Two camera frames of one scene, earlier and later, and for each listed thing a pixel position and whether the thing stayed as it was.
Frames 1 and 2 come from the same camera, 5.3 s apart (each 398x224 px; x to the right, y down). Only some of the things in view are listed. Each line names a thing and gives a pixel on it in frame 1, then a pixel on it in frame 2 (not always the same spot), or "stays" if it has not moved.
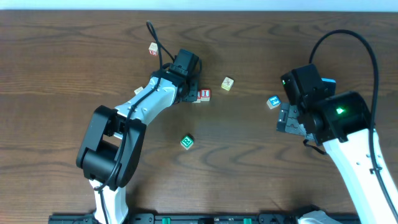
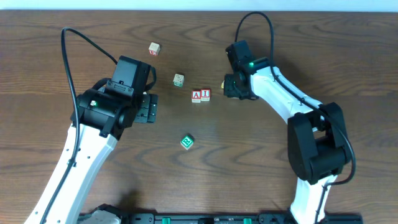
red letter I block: (205, 94) stays
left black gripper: (191, 92) -> (149, 108)
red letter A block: (199, 97) stays
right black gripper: (286, 121) -> (229, 86)
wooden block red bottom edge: (153, 49) stays
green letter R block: (186, 142) stays
